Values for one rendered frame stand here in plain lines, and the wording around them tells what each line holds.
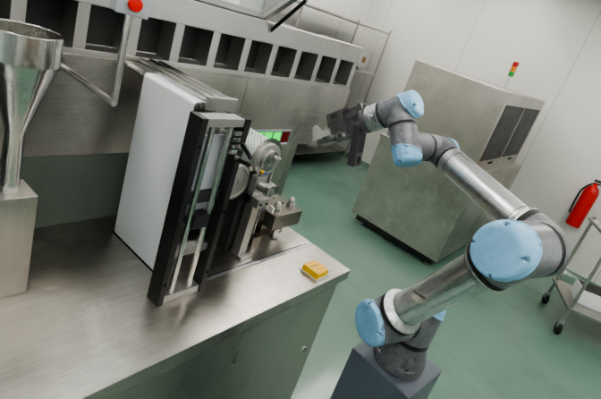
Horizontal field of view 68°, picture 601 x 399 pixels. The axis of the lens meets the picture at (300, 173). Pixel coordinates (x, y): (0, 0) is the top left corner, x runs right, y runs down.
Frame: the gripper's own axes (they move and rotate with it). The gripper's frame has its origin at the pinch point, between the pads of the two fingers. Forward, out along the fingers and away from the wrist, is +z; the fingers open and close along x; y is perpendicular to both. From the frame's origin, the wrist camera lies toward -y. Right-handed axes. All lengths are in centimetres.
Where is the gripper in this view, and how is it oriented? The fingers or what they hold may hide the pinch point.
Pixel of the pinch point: (316, 146)
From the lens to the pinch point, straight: 137.6
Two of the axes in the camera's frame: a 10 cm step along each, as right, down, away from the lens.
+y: -2.3, -9.7, 0.8
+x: -6.1, 0.8, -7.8
